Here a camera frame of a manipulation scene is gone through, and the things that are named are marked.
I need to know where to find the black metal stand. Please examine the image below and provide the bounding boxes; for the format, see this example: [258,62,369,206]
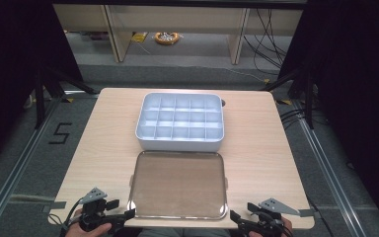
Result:
[34,64,97,129]
[262,67,316,130]

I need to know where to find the bundle of black cables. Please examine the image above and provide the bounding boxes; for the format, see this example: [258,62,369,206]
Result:
[243,8,295,77]

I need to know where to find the black floor cables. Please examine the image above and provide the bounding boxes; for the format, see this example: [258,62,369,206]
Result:
[278,108,310,127]

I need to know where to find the person's left hand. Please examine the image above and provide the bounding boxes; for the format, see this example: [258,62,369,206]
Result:
[64,208,113,237]

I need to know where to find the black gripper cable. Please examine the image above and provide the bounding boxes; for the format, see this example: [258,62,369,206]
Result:
[48,198,86,237]

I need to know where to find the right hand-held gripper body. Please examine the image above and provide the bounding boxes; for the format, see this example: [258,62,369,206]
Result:
[240,197,301,237]

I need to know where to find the aluminium floor rail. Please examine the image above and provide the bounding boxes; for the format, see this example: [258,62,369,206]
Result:
[0,94,64,233]
[290,98,367,237]

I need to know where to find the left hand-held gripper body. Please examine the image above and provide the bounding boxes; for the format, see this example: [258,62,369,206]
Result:
[78,187,127,233]

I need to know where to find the silver metal tray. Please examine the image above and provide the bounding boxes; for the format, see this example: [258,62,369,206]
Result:
[126,150,229,221]

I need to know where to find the white divided storage box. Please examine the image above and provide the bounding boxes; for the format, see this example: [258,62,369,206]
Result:
[134,92,225,153]

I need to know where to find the person's right hand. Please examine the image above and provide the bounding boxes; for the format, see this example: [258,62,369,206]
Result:
[248,216,294,237]

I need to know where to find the yellow packet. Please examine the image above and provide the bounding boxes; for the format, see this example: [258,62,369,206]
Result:
[130,32,149,43]

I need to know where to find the grey tape strip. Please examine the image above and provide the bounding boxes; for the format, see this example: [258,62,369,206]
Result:
[41,200,68,213]
[296,208,316,218]

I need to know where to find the black curtain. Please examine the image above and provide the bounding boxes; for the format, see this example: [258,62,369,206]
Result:
[0,0,84,172]
[277,0,379,228]

